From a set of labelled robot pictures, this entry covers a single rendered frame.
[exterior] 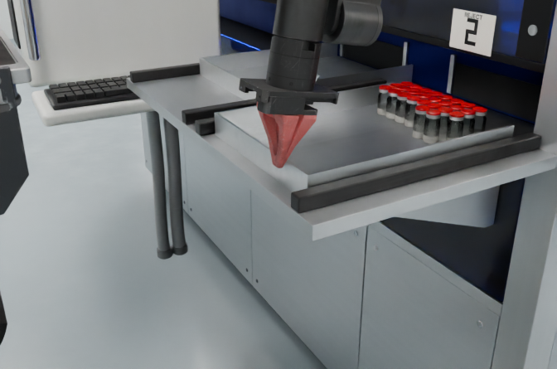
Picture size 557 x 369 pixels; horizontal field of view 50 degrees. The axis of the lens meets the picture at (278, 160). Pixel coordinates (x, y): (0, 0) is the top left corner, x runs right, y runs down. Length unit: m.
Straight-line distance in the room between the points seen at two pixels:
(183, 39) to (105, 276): 0.98
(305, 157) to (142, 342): 1.20
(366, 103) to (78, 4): 0.77
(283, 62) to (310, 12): 0.06
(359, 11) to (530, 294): 0.53
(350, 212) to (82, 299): 1.55
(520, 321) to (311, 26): 0.60
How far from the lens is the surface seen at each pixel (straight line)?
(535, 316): 1.02
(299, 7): 0.65
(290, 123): 0.67
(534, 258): 0.97
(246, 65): 1.28
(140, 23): 1.55
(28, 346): 1.98
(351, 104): 1.01
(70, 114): 1.32
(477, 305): 1.09
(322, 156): 0.81
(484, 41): 0.95
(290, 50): 0.66
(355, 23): 0.69
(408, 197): 0.71
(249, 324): 1.92
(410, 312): 1.24
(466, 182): 0.77
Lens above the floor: 1.19
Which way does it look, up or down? 23 degrees down
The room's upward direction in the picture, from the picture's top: straight up
